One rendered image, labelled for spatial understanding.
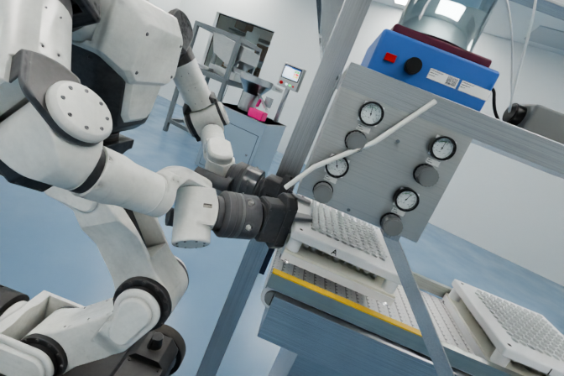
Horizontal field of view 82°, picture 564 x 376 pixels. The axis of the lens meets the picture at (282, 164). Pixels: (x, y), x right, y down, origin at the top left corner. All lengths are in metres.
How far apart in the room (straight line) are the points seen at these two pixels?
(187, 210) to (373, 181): 0.32
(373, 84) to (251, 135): 2.69
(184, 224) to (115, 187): 0.15
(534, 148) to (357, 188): 0.27
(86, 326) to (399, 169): 0.86
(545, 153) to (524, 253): 5.48
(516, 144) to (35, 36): 0.67
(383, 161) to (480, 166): 5.17
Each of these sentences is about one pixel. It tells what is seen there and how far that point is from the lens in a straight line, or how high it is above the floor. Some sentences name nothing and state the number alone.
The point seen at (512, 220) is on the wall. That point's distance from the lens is 5.92.
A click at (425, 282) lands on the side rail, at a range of 1.00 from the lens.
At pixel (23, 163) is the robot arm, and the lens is 0.47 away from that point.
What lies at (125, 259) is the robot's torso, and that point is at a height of 0.65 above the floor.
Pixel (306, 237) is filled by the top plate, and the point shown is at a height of 0.91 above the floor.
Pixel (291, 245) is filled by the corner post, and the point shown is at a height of 0.88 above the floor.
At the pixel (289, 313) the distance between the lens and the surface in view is 0.69.
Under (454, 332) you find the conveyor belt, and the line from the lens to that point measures 0.92.
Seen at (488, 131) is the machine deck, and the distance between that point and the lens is 0.59.
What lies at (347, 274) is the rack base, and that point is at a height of 0.87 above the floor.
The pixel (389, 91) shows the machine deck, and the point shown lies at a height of 1.22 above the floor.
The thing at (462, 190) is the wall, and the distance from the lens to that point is 5.71.
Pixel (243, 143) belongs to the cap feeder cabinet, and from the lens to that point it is 3.21.
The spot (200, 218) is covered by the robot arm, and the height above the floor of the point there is 0.91.
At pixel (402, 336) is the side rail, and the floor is 0.82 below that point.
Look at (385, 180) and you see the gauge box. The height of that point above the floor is 1.09.
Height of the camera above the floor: 1.17
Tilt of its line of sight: 13 degrees down
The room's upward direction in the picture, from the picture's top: 22 degrees clockwise
